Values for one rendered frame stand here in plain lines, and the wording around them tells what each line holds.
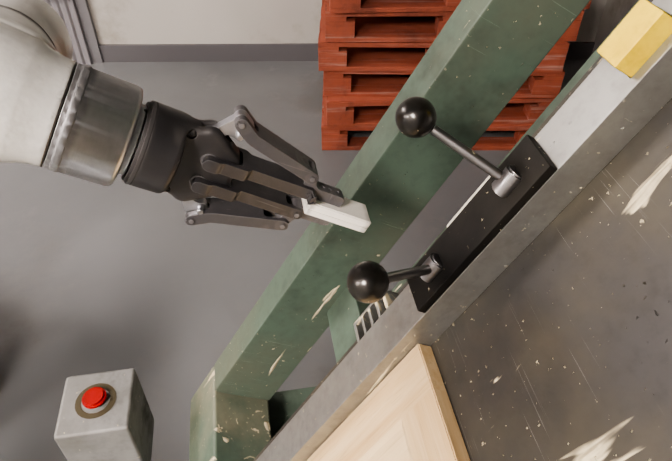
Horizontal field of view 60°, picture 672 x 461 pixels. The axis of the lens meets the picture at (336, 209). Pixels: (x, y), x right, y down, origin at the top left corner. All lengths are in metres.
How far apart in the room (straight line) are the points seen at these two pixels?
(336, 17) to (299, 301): 2.07
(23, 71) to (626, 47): 0.45
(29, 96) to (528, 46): 0.54
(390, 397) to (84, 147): 0.41
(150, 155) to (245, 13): 3.58
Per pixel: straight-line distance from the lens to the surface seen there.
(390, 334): 0.66
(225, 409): 1.11
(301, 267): 0.88
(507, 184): 0.55
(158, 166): 0.50
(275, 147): 0.52
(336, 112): 3.06
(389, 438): 0.68
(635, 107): 0.54
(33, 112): 0.48
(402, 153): 0.77
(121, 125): 0.48
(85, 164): 0.50
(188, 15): 4.12
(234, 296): 2.46
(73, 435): 1.11
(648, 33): 0.52
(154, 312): 2.48
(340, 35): 2.90
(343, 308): 0.92
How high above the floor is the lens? 1.83
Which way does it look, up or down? 41 degrees down
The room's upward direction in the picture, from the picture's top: straight up
